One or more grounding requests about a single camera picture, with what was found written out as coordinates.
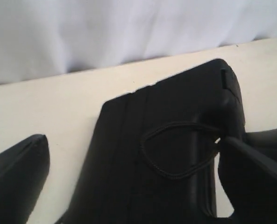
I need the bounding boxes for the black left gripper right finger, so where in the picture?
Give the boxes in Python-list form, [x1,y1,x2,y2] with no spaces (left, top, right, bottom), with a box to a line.
[218,129,277,224]

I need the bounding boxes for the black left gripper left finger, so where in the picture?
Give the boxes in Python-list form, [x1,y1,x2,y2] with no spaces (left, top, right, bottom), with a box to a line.
[0,134,50,224]

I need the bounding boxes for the black braided rope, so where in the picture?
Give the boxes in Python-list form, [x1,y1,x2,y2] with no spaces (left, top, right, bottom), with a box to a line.
[139,121,223,180]

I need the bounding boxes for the black plastic tool case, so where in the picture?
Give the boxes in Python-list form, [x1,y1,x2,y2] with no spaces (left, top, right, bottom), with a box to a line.
[60,59,245,224]

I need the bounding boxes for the white backdrop curtain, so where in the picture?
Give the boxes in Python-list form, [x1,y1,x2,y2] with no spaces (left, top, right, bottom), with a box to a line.
[0,0,277,84]

